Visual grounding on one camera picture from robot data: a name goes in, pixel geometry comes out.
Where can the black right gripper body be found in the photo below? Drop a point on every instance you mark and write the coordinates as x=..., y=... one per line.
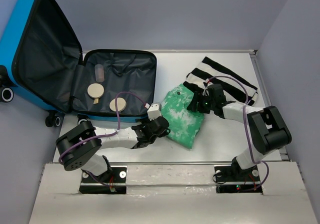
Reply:
x=206, y=104

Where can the round beige powder puff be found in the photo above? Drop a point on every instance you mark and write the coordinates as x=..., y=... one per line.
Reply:
x=95, y=90
x=120, y=103

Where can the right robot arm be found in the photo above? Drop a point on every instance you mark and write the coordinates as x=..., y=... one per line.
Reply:
x=265, y=128

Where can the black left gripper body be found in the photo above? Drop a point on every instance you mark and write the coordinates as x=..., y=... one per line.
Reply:
x=152, y=139

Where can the blue hard-shell suitcase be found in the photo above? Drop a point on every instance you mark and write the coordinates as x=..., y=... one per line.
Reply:
x=43, y=62

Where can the clear small plastic bottle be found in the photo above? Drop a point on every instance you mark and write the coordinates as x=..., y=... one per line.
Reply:
x=99, y=73

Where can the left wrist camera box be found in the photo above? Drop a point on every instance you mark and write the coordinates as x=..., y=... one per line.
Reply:
x=154, y=111

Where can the green tie-dye pants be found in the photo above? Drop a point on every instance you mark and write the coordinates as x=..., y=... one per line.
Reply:
x=183, y=124

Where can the black white striped sweater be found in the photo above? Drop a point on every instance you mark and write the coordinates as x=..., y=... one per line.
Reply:
x=235, y=87

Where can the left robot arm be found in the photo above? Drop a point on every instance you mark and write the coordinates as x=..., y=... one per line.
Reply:
x=78, y=147

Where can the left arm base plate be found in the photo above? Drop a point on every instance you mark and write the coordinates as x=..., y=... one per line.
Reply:
x=111, y=184

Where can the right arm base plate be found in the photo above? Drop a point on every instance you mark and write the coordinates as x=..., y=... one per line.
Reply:
x=228, y=183

